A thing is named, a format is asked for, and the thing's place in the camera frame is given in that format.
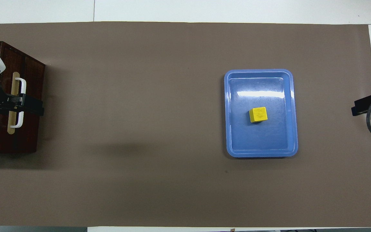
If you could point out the dark wooden drawer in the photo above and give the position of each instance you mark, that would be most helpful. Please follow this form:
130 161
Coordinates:
32 96

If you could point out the yellow cube block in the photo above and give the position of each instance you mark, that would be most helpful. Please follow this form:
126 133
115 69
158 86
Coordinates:
258 114

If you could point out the blue plastic tray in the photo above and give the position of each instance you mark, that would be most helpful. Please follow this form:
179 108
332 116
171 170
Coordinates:
259 135

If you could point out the brown table mat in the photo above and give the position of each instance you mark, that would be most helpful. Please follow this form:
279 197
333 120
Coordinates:
140 129

